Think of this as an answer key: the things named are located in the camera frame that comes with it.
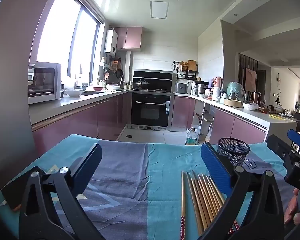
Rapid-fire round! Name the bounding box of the square ceiling light panel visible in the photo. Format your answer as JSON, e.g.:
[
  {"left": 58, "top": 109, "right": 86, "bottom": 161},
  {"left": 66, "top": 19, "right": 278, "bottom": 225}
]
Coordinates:
[{"left": 150, "top": 1, "right": 170, "bottom": 19}]

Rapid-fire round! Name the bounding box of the black mesh utensil holder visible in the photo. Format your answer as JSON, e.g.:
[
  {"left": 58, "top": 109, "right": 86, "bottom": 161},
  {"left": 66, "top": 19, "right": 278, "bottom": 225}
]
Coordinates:
[{"left": 217, "top": 137, "right": 251, "bottom": 167}]

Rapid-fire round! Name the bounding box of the round beige basin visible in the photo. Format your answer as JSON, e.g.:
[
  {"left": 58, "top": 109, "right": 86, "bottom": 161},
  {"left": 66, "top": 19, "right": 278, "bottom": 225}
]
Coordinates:
[{"left": 223, "top": 98, "right": 243, "bottom": 108}]

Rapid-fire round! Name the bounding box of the wok with glass lid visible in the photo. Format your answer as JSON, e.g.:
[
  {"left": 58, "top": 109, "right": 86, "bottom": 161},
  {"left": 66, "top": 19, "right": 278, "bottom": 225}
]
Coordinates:
[{"left": 134, "top": 79, "right": 150, "bottom": 90}]

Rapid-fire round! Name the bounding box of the black smartphone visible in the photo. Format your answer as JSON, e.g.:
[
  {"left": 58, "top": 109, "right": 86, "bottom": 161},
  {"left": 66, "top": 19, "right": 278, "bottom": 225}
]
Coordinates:
[{"left": 1, "top": 174, "right": 38, "bottom": 212}]

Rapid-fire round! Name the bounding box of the blue grey printed tablecloth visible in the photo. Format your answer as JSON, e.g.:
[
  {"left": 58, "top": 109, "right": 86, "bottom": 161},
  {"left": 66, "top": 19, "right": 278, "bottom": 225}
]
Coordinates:
[{"left": 0, "top": 134, "right": 294, "bottom": 240}]

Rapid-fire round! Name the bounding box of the person's right hand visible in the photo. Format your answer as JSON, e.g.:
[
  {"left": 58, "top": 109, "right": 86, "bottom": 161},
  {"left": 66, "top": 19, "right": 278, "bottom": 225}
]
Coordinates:
[{"left": 284, "top": 188, "right": 300, "bottom": 225}]

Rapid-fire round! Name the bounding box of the white microwave oven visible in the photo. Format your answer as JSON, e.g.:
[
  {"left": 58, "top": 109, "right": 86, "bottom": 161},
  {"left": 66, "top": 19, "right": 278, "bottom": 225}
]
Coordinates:
[{"left": 27, "top": 62, "right": 62, "bottom": 105}]

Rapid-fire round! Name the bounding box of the white water heater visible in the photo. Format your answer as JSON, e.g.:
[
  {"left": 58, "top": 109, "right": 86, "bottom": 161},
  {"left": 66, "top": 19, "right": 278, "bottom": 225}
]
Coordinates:
[{"left": 104, "top": 29, "right": 119, "bottom": 55}]

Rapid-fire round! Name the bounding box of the narrow pink base cabinet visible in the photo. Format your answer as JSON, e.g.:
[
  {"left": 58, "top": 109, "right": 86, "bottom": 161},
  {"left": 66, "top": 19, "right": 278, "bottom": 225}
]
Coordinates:
[{"left": 171, "top": 95, "right": 196, "bottom": 128}]

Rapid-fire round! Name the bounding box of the pink peninsula base cabinet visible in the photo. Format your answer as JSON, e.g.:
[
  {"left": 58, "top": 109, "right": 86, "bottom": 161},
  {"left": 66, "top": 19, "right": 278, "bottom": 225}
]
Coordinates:
[{"left": 210, "top": 106, "right": 268, "bottom": 145}]

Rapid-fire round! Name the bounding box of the white plastic bag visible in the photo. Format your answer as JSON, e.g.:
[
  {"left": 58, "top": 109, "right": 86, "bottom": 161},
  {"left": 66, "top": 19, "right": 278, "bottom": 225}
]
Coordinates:
[{"left": 242, "top": 102, "right": 259, "bottom": 111}]

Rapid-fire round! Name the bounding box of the pink upper wall cabinet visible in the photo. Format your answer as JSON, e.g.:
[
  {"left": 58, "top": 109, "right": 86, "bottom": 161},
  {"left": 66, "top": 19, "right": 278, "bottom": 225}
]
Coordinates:
[{"left": 114, "top": 26, "right": 143, "bottom": 50}]

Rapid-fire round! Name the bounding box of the silver rice cooker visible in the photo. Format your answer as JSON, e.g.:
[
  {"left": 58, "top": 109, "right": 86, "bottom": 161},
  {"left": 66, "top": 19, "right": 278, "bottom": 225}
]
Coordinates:
[{"left": 174, "top": 82, "right": 188, "bottom": 94}]

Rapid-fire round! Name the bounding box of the black wall rack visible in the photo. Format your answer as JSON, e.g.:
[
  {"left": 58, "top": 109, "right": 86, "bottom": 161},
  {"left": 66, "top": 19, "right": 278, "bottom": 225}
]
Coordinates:
[{"left": 173, "top": 60, "right": 199, "bottom": 80}]

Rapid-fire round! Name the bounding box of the white bowl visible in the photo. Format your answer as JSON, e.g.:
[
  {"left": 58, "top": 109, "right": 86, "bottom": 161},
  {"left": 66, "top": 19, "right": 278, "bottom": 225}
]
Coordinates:
[{"left": 64, "top": 89, "right": 84, "bottom": 98}]

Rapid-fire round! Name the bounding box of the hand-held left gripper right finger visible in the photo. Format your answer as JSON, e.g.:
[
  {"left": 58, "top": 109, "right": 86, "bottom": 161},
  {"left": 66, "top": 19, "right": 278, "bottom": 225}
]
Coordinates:
[{"left": 201, "top": 142, "right": 285, "bottom": 240}]

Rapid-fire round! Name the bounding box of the bunch of wooden chopsticks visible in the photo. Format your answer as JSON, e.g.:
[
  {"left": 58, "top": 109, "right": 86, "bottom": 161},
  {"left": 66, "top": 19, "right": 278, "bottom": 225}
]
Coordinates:
[{"left": 181, "top": 170, "right": 240, "bottom": 240}]

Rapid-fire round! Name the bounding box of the plastic oil bottle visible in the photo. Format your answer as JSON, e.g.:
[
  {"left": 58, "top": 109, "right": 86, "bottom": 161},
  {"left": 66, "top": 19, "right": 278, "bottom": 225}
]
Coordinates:
[{"left": 185, "top": 127, "right": 199, "bottom": 146}]

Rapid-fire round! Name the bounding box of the long pink base cabinet run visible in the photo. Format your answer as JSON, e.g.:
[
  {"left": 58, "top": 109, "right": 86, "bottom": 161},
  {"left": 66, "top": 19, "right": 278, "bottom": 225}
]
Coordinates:
[{"left": 31, "top": 94, "right": 132, "bottom": 150}]

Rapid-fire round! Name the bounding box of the kitchen window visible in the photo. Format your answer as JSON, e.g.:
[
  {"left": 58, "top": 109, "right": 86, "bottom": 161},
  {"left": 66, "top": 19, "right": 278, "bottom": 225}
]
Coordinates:
[{"left": 36, "top": 0, "right": 105, "bottom": 80}]

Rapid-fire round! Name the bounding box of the black built-in oven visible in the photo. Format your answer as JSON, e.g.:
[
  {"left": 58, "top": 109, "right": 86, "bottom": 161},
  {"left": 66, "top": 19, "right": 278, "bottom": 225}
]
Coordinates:
[{"left": 130, "top": 92, "right": 175, "bottom": 131}]

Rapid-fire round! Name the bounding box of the black range hood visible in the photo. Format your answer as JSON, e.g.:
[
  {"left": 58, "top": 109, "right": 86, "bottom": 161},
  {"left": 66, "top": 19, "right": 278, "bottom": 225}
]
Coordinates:
[{"left": 133, "top": 69, "right": 175, "bottom": 92}]

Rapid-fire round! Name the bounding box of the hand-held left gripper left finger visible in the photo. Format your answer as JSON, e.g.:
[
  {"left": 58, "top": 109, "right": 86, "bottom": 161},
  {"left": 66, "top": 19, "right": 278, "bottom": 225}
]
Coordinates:
[{"left": 19, "top": 144, "right": 103, "bottom": 240}]

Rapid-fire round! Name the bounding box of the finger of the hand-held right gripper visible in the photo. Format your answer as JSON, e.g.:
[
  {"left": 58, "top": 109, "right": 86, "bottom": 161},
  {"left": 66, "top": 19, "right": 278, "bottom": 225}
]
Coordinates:
[
  {"left": 266, "top": 134, "right": 294, "bottom": 163},
  {"left": 287, "top": 129, "right": 300, "bottom": 153}
]

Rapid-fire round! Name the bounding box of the framed wall picture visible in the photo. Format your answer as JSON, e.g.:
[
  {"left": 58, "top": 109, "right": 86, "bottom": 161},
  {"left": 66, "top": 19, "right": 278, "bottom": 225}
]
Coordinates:
[{"left": 245, "top": 67, "right": 257, "bottom": 92}]

